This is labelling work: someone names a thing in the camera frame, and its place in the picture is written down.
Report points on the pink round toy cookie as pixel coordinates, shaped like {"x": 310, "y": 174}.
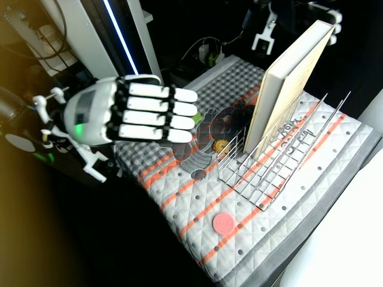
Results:
{"x": 223, "y": 223}

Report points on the beige paperback book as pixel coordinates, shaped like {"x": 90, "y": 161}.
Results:
{"x": 269, "y": 104}

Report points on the grey serrated bar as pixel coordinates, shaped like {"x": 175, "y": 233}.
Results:
{"x": 21, "y": 28}

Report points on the white power adapter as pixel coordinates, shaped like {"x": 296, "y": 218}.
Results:
{"x": 204, "y": 50}

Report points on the grey quilt with bear print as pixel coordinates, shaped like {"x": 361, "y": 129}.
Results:
{"x": 209, "y": 191}

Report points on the green plug block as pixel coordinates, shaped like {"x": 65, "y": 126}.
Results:
{"x": 213, "y": 59}

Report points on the green toy macaron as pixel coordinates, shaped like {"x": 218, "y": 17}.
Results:
{"x": 198, "y": 118}

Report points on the white column with blue light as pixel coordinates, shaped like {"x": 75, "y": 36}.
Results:
{"x": 89, "y": 39}

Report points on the yellow scalloped toy cookie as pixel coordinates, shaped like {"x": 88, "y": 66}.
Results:
{"x": 218, "y": 146}

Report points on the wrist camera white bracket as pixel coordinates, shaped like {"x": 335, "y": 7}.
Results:
{"x": 95, "y": 170}
{"x": 263, "y": 37}

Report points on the white rounded furniture panel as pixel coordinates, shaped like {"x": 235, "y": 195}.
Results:
{"x": 344, "y": 233}

